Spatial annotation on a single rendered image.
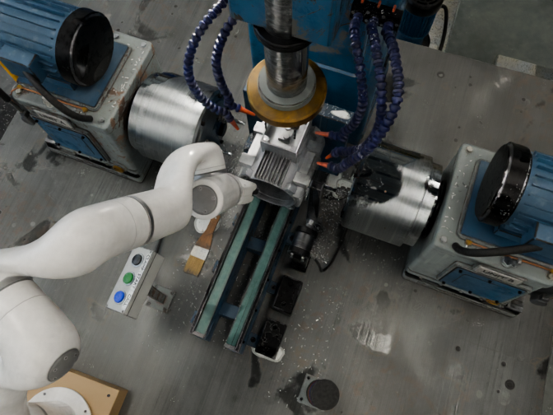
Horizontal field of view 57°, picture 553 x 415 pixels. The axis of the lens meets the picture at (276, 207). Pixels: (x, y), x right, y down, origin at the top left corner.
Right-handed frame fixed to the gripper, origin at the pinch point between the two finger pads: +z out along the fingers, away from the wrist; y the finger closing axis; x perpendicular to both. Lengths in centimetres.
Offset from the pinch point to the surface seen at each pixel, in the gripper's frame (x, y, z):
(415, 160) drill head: 19.2, 39.4, 3.8
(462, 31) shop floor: 85, 53, 174
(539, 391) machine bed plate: -31, 94, 15
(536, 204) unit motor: 19, 63, -18
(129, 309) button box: -35.5, -13.9, -18.2
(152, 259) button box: -24.0, -14.0, -11.7
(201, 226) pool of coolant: -21.5, -13.3, 20.7
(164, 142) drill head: 3.5, -23.3, -1.0
